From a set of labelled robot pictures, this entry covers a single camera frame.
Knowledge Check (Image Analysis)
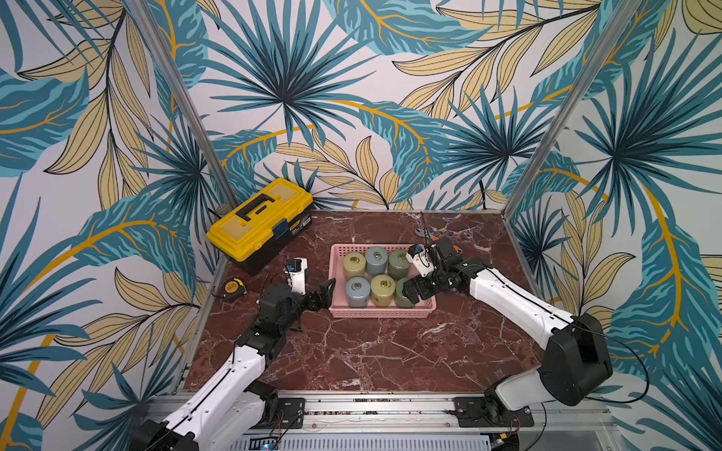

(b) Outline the pink plastic basket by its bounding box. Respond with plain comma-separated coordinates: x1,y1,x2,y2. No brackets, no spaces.
328,244,437,319

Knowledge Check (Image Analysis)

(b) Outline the green tea canister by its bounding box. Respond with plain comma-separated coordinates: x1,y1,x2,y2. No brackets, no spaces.
387,249,411,280
394,277,416,309

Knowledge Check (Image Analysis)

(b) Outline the olive tea canister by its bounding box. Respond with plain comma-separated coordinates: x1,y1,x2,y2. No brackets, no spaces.
370,274,396,308
342,252,366,280

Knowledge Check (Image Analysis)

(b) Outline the blue-grey tea canister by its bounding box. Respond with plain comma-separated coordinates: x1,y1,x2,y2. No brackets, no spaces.
345,276,372,308
365,246,388,277

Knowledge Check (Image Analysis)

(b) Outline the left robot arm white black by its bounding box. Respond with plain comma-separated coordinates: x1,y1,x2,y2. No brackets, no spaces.
129,279,336,450

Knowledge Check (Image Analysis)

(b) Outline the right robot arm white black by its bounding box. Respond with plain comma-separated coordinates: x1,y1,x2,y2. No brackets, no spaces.
402,238,613,413

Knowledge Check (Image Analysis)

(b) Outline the yellow black tape measure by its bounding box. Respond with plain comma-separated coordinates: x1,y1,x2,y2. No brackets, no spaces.
221,277,247,302

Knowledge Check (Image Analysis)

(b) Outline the yellow black toolbox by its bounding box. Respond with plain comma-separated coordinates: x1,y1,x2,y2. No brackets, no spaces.
207,179,313,276

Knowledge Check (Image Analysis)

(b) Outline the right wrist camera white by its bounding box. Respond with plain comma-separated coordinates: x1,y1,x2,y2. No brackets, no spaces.
406,244,435,277

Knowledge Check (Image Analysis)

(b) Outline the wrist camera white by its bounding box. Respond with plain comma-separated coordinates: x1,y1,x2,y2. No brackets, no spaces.
285,257,308,295
406,244,435,277

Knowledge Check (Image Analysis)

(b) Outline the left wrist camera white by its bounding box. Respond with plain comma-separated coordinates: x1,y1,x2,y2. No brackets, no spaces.
285,257,308,295

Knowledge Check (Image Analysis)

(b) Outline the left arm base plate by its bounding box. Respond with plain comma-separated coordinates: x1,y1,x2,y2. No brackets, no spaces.
251,398,306,431

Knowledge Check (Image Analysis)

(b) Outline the aluminium front rail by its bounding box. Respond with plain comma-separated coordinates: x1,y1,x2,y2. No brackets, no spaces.
132,391,622,451

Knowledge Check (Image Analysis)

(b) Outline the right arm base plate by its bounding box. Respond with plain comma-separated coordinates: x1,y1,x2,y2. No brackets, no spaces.
451,397,535,430

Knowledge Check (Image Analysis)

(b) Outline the right aluminium corner post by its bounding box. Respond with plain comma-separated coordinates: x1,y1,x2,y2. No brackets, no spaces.
502,1,642,224

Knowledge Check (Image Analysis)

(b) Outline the aluminium corner post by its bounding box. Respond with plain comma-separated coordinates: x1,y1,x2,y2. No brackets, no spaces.
127,0,239,208
502,1,642,224

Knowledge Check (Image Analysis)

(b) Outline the left aluminium corner post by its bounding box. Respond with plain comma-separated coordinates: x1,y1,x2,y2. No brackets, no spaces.
127,0,239,208

